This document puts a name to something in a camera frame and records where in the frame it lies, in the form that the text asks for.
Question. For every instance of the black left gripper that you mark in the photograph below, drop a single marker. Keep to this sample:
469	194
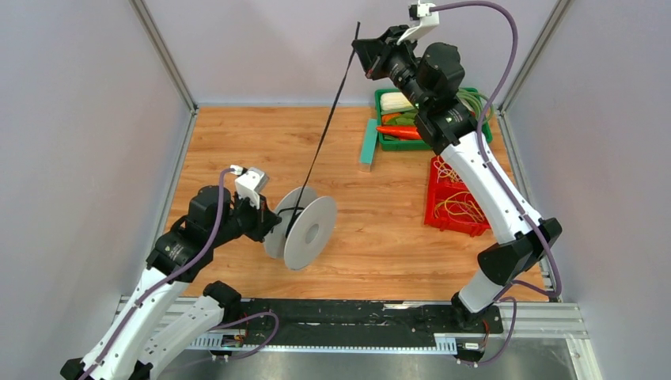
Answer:
264	218

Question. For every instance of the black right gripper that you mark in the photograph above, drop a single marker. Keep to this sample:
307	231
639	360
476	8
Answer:
377	52

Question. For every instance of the white perforated cable spool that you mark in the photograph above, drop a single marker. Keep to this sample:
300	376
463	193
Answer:
308	221

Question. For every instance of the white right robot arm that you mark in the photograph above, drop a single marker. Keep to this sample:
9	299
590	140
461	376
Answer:
430	82

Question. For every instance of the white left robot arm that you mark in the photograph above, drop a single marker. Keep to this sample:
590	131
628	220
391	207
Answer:
133	347

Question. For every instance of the toy napa cabbage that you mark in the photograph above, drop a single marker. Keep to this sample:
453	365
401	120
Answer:
392	102

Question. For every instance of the green toy lettuce leaf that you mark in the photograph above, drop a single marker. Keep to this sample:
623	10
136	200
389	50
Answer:
399	119

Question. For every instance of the orange toy carrot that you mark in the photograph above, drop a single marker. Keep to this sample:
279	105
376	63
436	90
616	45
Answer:
400	132

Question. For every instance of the green plastic vegetable tray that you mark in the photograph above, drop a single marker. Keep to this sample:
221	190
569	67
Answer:
390	143

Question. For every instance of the teal rectangular box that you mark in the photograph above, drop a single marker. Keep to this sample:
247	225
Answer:
368	147

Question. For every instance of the green toy long beans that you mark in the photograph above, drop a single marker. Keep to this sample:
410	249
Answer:
475	102

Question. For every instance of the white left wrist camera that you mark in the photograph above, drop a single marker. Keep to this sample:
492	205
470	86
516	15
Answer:
249	184

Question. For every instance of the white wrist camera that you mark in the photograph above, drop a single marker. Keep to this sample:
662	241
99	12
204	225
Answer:
249	184
426	18

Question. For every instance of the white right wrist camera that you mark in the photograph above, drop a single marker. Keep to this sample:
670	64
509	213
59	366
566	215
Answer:
426	18

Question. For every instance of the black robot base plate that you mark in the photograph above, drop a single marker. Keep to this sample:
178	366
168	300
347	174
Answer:
329	323

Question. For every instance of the red plastic cable bin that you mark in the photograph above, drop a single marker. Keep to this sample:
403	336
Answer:
449	204

